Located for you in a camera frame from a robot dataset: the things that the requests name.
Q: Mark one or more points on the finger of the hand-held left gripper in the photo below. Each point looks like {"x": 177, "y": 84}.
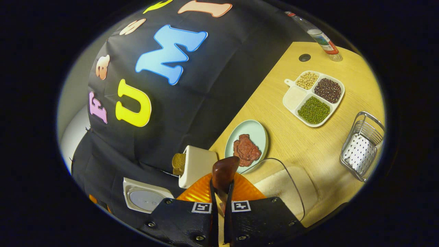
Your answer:
{"x": 92, "y": 198}

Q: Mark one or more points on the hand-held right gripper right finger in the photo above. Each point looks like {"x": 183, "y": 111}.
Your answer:
{"x": 228, "y": 226}

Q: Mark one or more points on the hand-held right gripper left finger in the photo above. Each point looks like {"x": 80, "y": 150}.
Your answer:
{"x": 214, "y": 226}

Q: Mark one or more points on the brown wooden spoon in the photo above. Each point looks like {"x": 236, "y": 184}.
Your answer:
{"x": 224, "y": 171}

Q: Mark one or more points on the white toaster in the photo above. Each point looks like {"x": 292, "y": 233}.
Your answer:
{"x": 199, "y": 168}

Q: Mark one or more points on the brown bread slice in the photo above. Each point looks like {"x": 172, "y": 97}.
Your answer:
{"x": 178, "y": 164}

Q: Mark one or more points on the brown cooked meat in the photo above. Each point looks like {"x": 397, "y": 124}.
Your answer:
{"x": 246, "y": 151}

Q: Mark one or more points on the light green plate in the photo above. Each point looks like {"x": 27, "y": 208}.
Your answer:
{"x": 253, "y": 128}

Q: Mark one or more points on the black backdrop cloth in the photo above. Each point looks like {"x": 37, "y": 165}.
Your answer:
{"x": 192, "y": 120}

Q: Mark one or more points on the small white grain portion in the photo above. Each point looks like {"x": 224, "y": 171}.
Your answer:
{"x": 294, "y": 98}

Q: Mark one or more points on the green mung beans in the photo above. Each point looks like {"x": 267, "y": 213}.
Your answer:
{"x": 313, "y": 110}

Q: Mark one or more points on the white divided tray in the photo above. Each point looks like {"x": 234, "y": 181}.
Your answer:
{"x": 310, "y": 93}

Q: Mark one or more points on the yellow soybeans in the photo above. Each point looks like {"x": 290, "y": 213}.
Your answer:
{"x": 307, "y": 80}

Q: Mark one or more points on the dark red beans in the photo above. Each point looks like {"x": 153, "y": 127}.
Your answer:
{"x": 328, "y": 90}

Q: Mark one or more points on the clear plastic water bottle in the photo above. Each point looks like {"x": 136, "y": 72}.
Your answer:
{"x": 322, "y": 39}

